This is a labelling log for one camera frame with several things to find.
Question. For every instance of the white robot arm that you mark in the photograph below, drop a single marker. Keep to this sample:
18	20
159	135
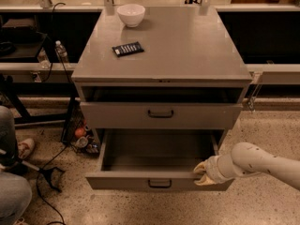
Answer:
244	160

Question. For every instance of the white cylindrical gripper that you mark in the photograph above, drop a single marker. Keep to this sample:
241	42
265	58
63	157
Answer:
212	170

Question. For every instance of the grey trouser leg upper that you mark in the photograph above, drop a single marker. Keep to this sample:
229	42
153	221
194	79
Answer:
8	140

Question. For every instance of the white ceramic bowl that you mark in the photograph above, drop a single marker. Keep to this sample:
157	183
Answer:
131	15

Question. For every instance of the orange ball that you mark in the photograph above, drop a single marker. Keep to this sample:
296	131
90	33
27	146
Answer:
80	132

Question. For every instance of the grey metal drawer cabinet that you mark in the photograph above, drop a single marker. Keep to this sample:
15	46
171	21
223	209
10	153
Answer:
188	58

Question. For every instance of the white sneaker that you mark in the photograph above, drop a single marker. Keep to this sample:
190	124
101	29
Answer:
26	148

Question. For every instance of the black side table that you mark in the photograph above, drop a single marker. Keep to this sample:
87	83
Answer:
21	41

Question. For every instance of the grey top drawer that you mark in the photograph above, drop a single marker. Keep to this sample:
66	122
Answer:
160	115

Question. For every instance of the clear plastic water bottle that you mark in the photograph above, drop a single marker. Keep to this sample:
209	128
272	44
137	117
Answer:
61	52

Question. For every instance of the grey drawer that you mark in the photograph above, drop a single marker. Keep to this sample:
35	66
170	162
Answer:
153	160
160	115

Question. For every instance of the black wire basket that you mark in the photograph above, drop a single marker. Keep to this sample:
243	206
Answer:
73	119

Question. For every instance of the black grabber tool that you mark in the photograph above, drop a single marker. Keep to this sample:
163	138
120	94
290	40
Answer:
47	173

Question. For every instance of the black snack bar packet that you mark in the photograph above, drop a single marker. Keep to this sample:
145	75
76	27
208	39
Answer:
128	49

